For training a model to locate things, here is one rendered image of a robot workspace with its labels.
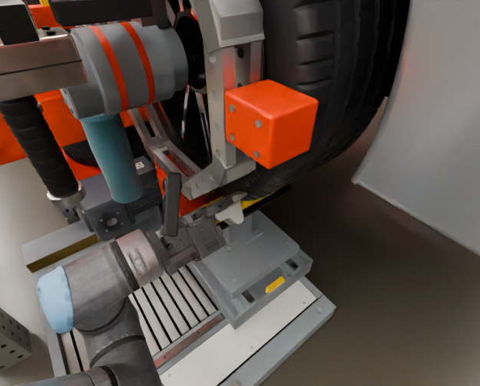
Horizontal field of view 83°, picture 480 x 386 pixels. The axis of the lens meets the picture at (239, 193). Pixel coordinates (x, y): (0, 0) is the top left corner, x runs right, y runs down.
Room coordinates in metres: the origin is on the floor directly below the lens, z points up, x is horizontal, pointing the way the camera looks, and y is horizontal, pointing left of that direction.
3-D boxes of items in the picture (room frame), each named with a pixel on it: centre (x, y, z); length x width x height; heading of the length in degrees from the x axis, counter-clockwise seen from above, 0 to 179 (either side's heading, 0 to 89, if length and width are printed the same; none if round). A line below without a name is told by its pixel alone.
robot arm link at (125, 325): (0.21, 0.24, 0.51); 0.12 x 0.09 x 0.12; 33
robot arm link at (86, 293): (0.22, 0.24, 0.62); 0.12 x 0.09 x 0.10; 127
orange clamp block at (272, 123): (0.32, -0.04, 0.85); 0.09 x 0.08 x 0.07; 37
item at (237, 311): (0.67, 0.02, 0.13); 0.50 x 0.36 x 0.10; 37
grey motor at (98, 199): (0.78, 0.38, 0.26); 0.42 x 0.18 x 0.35; 127
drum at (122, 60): (0.52, 0.22, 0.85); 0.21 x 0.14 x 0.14; 127
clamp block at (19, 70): (0.30, 0.22, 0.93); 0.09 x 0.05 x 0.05; 127
